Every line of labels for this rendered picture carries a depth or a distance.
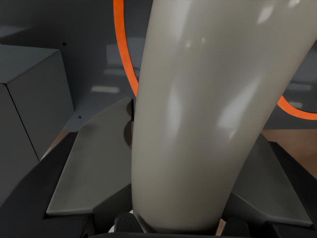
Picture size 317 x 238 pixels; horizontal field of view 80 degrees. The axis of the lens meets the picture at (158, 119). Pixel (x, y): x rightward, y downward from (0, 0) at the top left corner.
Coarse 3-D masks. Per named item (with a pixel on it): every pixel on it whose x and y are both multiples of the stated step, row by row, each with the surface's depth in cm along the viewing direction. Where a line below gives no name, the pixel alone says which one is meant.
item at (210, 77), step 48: (192, 0) 3; (240, 0) 2; (288, 0) 2; (144, 48) 4; (192, 48) 3; (240, 48) 3; (288, 48) 3; (144, 96) 4; (192, 96) 3; (240, 96) 3; (144, 144) 4; (192, 144) 3; (240, 144) 4; (144, 192) 5; (192, 192) 4
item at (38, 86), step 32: (0, 64) 78; (32, 64) 80; (0, 96) 64; (32, 96) 80; (64, 96) 107; (0, 128) 65; (32, 128) 81; (0, 160) 66; (32, 160) 83; (0, 192) 67
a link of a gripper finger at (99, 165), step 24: (96, 120) 9; (120, 120) 9; (96, 144) 8; (120, 144) 8; (72, 168) 7; (96, 168) 7; (120, 168) 7; (72, 192) 6; (96, 192) 6; (120, 192) 6; (48, 216) 5; (96, 216) 6
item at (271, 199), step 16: (256, 144) 8; (256, 160) 8; (272, 160) 8; (240, 176) 7; (256, 176) 7; (272, 176) 7; (240, 192) 6; (256, 192) 6; (272, 192) 6; (288, 192) 6; (224, 208) 7; (240, 208) 6; (256, 208) 6; (272, 208) 6; (288, 208) 6; (304, 208) 6; (256, 224) 6; (304, 224) 6
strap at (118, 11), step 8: (120, 0) 84; (120, 8) 86; (120, 16) 88; (120, 24) 90; (120, 32) 92; (120, 40) 94; (120, 48) 96; (128, 56) 99; (128, 64) 101; (128, 72) 104; (136, 80) 106; (136, 88) 109; (136, 96) 112; (280, 104) 112; (288, 104) 111; (288, 112) 114; (296, 112) 114; (304, 112) 114
